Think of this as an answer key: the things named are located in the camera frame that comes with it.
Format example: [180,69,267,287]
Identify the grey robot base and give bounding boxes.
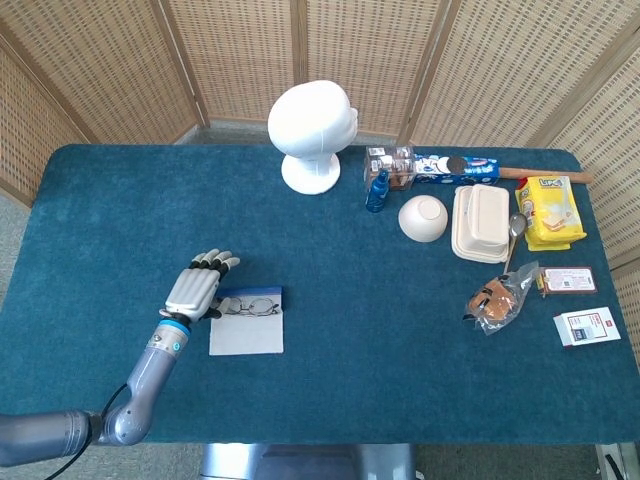
[199,442,417,480]

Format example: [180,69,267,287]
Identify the white and red small box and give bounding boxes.
[552,306,622,348]

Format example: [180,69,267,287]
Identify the white upturned bowl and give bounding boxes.
[398,194,449,244]

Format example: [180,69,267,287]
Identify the black-rimmed eyeglasses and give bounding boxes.
[219,295,281,318]

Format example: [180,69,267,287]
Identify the white foam mannequin head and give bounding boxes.
[267,79,360,196]

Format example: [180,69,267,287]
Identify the metal spoon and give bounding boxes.
[502,212,529,275]

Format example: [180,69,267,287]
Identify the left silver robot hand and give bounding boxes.
[159,248,241,324]

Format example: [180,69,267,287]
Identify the bread in clear bag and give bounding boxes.
[462,260,541,337]

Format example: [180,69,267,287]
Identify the yellow snack bag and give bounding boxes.
[514,174,587,252]

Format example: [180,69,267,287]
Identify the blue Oreo cookie box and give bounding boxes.
[412,153,502,185]

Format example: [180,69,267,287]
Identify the blue spray bottle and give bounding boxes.
[365,169,391,213]

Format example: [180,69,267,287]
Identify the wooden rolling pin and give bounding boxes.
[499,167,593,185]

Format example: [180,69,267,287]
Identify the blue glasses case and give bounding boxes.
[208,285,285,357]

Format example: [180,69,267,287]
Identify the beige lunch box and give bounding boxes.
[450,183,511,265]

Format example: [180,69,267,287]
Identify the woven bamboo folding screen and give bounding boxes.
[0,0,640,361]

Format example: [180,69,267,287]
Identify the blue table cloth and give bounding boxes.
[0,143,640,446]

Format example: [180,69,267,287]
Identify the clear plastic cookie box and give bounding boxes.
[363,145,417,192]

